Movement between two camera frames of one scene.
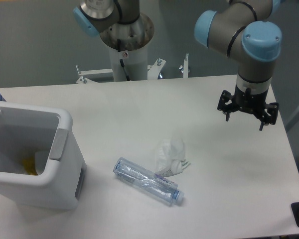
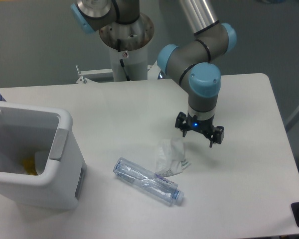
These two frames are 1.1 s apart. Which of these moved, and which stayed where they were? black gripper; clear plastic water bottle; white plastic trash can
Moved: black gripper
Stayed: white plastic trash can; clear plastic water bottle
